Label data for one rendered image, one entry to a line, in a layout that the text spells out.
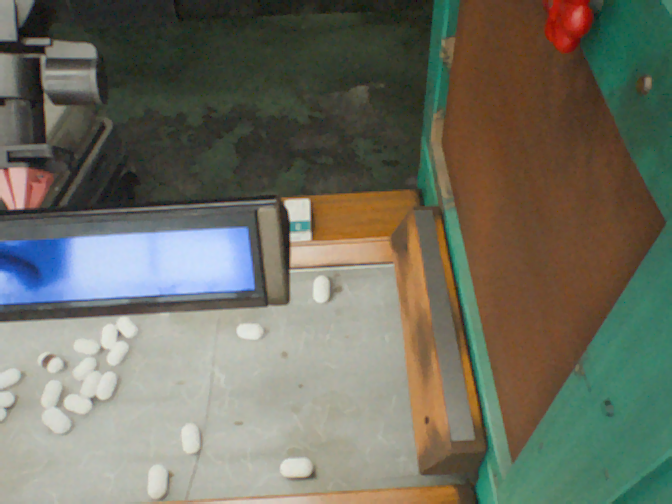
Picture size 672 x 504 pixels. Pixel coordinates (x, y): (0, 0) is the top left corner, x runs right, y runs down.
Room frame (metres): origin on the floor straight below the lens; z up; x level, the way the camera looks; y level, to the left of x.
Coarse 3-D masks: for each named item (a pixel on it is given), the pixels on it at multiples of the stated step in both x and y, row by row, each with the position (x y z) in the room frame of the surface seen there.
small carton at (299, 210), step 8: (296, 200) 0.55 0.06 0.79; (304, 200) 0.55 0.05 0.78; (288, 208) 0.54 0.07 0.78; (296, 208) 0.54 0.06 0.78; (304, 208) 0.54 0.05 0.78; (296, 216) 0.53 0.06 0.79; (304, 216) 0.52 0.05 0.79; (296, 224) 0.51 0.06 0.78; (304, 224) 0.51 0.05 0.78; (296, 232) 0.50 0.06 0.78; (304, 232) 0.50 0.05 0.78; (296, 240) 0.50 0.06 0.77; (304, 240) 0.50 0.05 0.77
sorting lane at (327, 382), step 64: (64, 320) 0.41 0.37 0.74; (192, 320) 0.40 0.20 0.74; (256, 320) 0.39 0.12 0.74; (320, 320) 0.39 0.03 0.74; (384, 320) 0.38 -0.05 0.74; (64, 384) 0.32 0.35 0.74; (128, 384) 0.31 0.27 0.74; (192, 384) 0.31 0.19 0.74; (256, 384) 0.30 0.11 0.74; (320, 384) 0.30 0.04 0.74; (384, 384) 0.29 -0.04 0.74; (0, 448) 0.24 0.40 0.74; (64, 448) 0.24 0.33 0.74; (128, 448) 0.23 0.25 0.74; (256, 448) 0.22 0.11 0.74; (320, 448) 0.22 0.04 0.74; (384, 448) 0.22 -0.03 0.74
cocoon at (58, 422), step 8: (48, 408) 0.28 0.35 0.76; (56, 408) 0.28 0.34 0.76; (48, 416) 0.27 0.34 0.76; (56, 416) 0.27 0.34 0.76; (64, 416) 0.27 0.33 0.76; (48, 424) 0.26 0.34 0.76; (56, 424) 0.26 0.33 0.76; (64, 424) 0.26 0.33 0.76; (56, 432) 0.25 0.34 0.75; (64, 432) 0.25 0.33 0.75
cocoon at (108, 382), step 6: (108, 372) 0.32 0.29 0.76; (102, 378) 0.31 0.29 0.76; (108, 378) 0.31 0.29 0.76; (114, 378) 0.31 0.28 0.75; (102, 384) 0.30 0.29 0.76; (108, 384) 0.30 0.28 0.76; (114, 384) 0.31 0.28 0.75; (96, 390) 0.30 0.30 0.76; (102, 390) 0.30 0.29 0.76; (108, 390) 0.30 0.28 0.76; (114, 390) 0.30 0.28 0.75; (102, 396) 0.29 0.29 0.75; (108, 396) 0.29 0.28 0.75
